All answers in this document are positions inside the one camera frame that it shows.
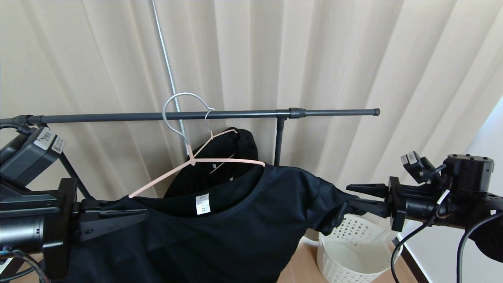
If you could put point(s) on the black garment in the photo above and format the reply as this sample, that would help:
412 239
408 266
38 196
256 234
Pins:
235 236

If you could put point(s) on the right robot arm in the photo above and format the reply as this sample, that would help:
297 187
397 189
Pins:
467 173

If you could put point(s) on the pink clothes hanger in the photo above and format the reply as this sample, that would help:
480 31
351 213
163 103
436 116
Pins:
191 157
212 136

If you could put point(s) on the black clothes rack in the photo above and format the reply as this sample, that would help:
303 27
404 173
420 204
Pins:
314 113

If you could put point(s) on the beige curtain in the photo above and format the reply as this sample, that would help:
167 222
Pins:
353 47

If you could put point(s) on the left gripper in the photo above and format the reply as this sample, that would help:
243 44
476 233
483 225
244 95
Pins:
51 228

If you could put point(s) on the white laundry basket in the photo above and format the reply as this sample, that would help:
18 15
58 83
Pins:
353 251

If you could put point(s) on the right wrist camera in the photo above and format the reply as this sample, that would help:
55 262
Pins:
420 165

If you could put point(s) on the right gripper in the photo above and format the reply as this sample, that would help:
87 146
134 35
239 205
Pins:
416 208

